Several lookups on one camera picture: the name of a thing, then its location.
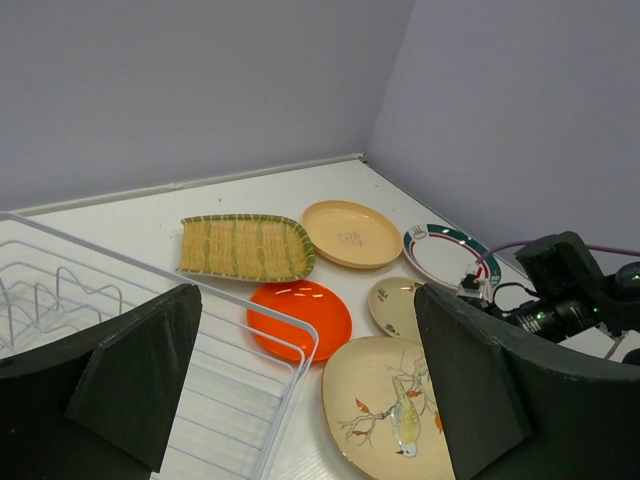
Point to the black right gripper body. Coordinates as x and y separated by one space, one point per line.
566 278

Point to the small cream floral plate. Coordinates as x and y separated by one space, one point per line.
391 305

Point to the large cream bird plate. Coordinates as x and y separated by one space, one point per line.
381 410

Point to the woven bamboo tray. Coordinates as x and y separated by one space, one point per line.
248 247

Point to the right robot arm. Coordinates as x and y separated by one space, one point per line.
616 319

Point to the plain beige plate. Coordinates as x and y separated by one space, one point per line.
352 235

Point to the white plate green red rim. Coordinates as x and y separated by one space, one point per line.
446 255

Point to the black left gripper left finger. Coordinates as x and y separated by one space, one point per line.
100 403

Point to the white wire dish rack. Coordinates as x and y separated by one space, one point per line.
235 400

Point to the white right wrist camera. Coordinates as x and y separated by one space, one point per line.
475 285

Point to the orange plate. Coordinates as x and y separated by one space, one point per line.
307 301

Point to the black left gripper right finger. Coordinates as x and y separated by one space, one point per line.
516 406

